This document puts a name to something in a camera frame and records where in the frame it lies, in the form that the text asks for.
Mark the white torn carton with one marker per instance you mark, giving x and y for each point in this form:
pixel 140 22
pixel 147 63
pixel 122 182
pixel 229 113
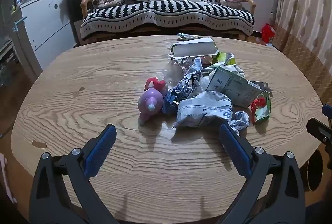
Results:
pixel 193 48

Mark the white green paper box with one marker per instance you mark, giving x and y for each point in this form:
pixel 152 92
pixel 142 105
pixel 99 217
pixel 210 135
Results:
pixel 233 86

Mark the black white striped blanket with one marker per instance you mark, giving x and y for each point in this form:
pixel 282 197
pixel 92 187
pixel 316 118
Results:
pixel 181 8

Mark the clear plastic wrapper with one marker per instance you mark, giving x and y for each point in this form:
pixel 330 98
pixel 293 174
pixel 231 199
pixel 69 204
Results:
pixel 175 72

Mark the red plastic bag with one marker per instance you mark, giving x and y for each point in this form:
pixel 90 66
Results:
pixel 268 33

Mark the metal shelf rack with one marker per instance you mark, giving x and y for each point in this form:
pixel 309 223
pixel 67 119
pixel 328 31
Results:
pixel 7 57

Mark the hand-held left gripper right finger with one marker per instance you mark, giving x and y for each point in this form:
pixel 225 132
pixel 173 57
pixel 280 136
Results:
pixel 234 151

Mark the pink purple toy bottle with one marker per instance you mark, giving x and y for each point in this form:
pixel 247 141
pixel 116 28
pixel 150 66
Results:
pixel 150 103

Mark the yellow green snack bag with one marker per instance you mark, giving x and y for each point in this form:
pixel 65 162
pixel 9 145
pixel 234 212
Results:
pixel 223 59

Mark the red green snack wrapper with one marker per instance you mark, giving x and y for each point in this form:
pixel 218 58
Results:
pixel 262 108

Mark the crumpled silver printed wrapper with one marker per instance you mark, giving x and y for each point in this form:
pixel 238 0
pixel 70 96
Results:
pixel 188 82

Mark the white dresser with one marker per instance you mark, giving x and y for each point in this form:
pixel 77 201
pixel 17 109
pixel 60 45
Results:
pixel 49 24

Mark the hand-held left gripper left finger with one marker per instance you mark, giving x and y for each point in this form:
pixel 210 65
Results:
pixel 99 151

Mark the brown flat object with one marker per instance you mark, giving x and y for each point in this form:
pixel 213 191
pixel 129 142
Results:
pixel 136 0

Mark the white printed plastic bag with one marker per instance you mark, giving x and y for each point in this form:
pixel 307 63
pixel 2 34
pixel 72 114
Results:
pixel 202 109

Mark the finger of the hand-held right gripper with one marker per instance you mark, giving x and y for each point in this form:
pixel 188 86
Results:
pixel 319 130
pixel 328 109

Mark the small crumpled silver wrapper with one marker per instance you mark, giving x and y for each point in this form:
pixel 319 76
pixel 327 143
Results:
pixel 241 121

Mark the dark round container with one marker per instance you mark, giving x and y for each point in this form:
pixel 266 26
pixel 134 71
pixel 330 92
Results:
pixel 315 172

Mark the brown foil wrapper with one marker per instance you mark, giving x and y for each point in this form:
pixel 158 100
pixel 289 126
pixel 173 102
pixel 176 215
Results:
pixel 206 59

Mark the wooden sofa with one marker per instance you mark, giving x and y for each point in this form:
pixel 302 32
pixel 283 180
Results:
pixel 87 3

